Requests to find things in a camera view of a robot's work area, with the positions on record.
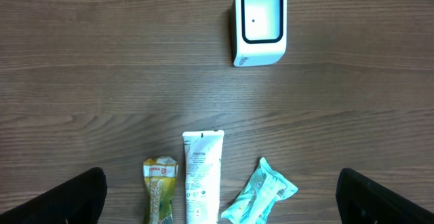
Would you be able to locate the yellow green Pokka drink pouch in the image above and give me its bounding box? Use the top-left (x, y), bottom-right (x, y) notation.
top-left (143, 156), bottom-right (178, 224)

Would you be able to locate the white barcode scanner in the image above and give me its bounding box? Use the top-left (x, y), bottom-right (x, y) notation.
top-left (230, 0), bottom-right (288, 67)

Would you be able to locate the teal wet wipes pack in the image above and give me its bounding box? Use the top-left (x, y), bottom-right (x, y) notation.
top-left (221, 157), bottom-right (298, 224)

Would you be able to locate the white tube with gold cap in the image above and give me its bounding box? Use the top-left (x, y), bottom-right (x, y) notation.
top-left (182, 130), bottom-right (224, 224)

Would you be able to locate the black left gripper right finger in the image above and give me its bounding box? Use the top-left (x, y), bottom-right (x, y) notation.
top-left (336, 168), bottom-right (433, 224)

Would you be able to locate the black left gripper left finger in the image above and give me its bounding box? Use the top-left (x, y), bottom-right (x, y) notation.
top-left (1, 167), bottom-right (107, 224)

